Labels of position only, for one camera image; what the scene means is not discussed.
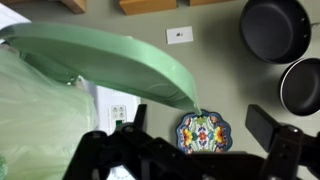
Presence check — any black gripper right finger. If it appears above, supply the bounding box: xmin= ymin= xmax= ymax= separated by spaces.
xmin=245 ymin=104 xmax=320 ymax=180

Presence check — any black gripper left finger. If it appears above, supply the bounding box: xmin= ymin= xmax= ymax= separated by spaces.
xmin=63 ymin=103 xmax=214 ymax=180

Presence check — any green bin lid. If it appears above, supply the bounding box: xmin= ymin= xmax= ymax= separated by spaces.
xmin=0 ymin=21 xmax=203 ymax=116

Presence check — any white electric stove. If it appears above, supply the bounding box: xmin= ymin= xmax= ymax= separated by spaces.
xmin=79 ymin=76 xmax=143 ymax=180

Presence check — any black pan with white rim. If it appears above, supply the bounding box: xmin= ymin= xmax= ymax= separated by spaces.
xmin=278 ymin=57 xmax=320 ymax=117

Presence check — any black frying pan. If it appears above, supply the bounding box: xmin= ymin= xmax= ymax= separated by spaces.
xmin=239 ymin=0 xmax=313 ymax=65

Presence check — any colourful decorative wall plate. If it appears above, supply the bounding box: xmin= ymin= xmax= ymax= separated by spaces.
xmin=176 ymin=109 xmax=234 ymax=155

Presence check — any white wall switch plate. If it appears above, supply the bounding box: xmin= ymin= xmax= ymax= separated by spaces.
xmin=165 ymin=25 xmax=195 ymax=46

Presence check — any wooden wall shelf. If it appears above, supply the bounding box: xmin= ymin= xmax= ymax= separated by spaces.
xmin=59 ymin=0 xmax=178 ymax=16
xmin=189 ymin=0 xmax=234 ymax=7

